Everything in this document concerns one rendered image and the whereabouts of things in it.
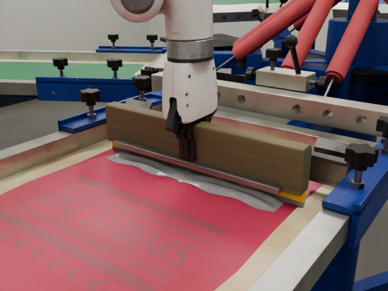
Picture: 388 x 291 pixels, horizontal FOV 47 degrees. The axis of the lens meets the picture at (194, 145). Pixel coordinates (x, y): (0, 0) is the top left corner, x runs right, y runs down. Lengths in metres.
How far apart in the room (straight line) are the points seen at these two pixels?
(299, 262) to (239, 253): 0.10
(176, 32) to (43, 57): 1.32
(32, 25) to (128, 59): 3.36
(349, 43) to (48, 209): 0.85
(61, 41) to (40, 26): 0.32
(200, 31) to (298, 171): 0.25
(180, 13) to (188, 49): 0.05
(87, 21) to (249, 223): 5.08
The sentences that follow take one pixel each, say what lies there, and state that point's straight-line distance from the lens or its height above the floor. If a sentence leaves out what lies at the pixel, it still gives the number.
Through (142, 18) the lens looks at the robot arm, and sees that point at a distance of 0.64.
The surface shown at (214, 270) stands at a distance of 0.55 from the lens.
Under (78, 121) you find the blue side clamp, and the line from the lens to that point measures 0.95.
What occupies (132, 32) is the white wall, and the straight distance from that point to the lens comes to 6.16.
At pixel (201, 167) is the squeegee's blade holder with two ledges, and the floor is 0.99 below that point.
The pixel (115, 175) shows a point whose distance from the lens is 0.79.
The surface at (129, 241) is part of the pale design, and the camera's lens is 0.61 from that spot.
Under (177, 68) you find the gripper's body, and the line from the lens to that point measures 0.69.
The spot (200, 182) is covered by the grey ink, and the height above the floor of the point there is 0.96.
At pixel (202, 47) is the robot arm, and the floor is 1.18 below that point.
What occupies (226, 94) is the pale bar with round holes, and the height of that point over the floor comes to 1.02.
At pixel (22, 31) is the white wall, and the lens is 5.08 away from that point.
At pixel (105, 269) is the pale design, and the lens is 0.56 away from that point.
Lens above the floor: 1.28
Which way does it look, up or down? 21 degrees down
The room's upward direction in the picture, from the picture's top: straight up
